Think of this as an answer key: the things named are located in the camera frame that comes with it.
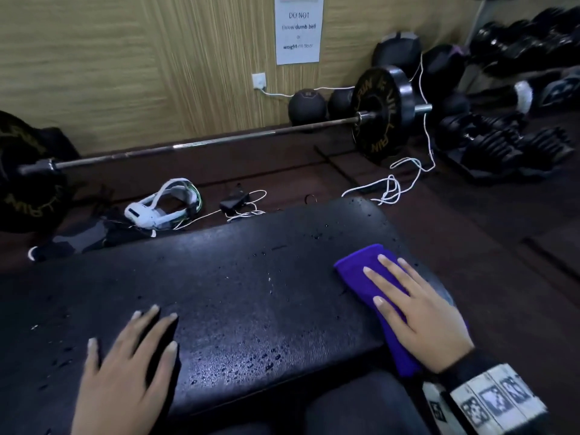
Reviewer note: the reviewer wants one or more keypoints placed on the person's right hand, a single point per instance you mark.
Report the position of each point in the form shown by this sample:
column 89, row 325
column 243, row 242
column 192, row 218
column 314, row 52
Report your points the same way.
column 430, row 330

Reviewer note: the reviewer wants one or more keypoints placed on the person's left hand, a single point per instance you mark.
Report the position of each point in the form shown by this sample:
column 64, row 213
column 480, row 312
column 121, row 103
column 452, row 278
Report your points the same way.
column 118, row 394

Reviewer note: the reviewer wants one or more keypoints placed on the purple cleaning cloth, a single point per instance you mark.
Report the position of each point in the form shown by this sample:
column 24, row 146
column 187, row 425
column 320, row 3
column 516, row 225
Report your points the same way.
column 355, row 267

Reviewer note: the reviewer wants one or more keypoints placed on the black bench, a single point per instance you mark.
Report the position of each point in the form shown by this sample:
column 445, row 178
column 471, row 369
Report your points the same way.
column 226, row 289

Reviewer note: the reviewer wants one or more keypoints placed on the person's dark trousers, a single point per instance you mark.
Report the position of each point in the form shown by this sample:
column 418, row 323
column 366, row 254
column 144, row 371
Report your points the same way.
column 353, row 407

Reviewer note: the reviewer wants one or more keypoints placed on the black right wristband with markers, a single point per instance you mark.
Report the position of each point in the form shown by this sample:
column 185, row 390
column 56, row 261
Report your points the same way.
column 494, row 398

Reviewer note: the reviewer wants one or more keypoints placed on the grey and black cloth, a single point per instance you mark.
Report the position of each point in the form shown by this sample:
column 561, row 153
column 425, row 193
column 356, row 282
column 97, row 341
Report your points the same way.
column 81, row 240

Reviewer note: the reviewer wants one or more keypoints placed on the white headset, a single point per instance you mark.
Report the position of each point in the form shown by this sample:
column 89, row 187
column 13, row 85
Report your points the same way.
column 140, row 215

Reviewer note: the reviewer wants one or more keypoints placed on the heap of large black dumbbells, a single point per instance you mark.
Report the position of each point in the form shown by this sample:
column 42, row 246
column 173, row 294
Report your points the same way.
column 503, row 144

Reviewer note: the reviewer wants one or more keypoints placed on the small black medicine ball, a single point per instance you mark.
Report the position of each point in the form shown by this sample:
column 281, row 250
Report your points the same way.
column 307, row 107
column 340, row 104

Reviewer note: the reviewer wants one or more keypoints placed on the large black medicine ball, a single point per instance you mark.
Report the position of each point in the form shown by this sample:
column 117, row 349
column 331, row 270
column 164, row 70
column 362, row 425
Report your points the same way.
column 396, row 52
column 444, row 70

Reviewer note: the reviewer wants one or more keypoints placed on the row of grey dumbbells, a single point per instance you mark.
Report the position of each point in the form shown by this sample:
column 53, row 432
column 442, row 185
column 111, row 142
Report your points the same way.
column 548, row 92

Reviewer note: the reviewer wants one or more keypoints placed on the steel barbell bar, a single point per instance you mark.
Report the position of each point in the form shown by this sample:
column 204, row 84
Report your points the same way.
column 204, row 142

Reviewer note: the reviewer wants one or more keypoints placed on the rack of black dumbbells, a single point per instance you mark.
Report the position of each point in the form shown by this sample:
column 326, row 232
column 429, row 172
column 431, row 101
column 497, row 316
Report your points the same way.
column 530, row 40

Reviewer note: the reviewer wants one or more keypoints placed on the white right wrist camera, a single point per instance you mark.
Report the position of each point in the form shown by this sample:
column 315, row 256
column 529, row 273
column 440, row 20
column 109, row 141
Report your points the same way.
column 437, row 409

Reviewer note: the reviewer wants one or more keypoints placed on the white wall socket plug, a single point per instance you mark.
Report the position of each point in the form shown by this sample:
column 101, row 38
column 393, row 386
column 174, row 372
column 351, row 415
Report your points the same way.
column 258, row 81

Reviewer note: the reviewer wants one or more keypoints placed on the white paper wall sign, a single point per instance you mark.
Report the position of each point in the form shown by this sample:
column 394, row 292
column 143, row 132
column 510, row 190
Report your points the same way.
column 299, row 29

